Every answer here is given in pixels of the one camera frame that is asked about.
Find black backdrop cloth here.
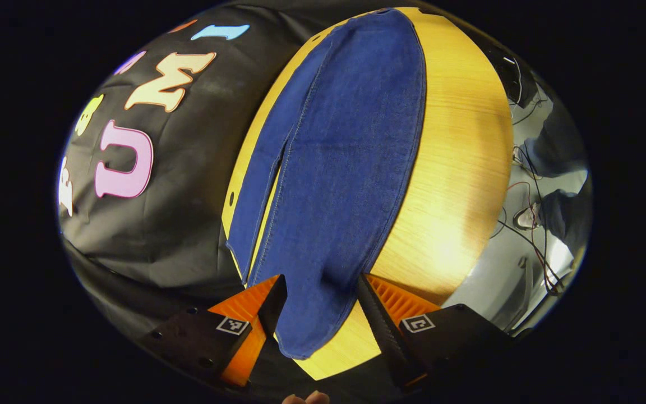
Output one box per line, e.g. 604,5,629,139
57,0,539,393

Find person's light shoe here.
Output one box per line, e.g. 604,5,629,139
514,203,542,231

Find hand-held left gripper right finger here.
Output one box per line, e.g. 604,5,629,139
356,273,517,393

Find thin red cable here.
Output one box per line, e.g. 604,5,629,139
505,180,562,293

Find person's trouser leg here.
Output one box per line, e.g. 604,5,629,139
539,188,593,256
522,98,590,178

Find blue denim jeans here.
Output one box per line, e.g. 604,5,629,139
225,8,428,360

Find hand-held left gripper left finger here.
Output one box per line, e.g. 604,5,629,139
142,274,288,391

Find thin black cable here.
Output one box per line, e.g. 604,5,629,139
497,53,566,297

